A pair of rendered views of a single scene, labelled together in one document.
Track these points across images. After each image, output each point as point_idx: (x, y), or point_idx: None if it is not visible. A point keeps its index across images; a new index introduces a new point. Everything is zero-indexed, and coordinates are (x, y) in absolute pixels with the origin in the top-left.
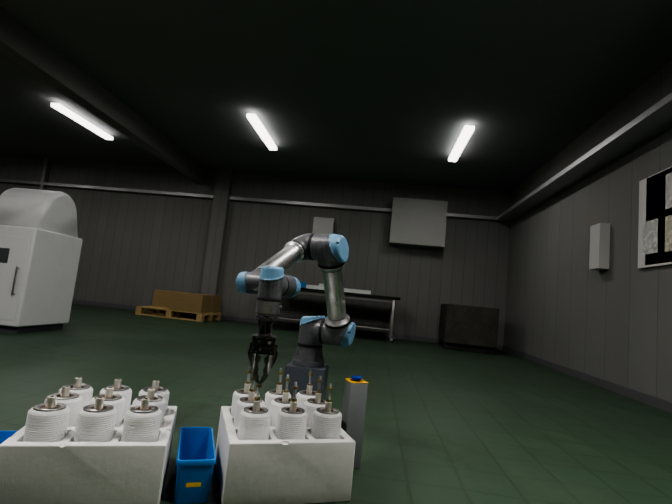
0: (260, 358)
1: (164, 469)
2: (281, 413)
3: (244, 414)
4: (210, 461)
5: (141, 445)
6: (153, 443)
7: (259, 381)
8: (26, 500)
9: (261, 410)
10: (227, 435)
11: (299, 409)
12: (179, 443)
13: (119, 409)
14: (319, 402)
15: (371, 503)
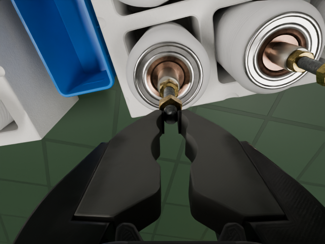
0: (160, 179)
1: (49, 85)
2: (239, 78)
3: (141, 103)
4: (107, 88)
5: (9, 144)
6: (20, 137)
7: (170, 122)
8: None
9: (183, 74)
10: (116, 73)
11: (306, 42)
12: (21, 19)
13: None
14: None
15: None
